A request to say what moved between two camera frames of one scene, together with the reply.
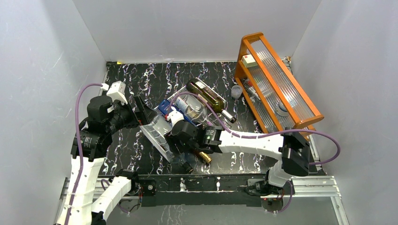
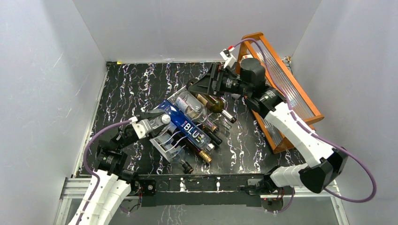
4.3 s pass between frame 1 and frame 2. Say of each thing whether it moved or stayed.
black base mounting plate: stayed
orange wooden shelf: stayed
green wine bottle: stayed
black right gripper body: moved
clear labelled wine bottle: stayed
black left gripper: moved
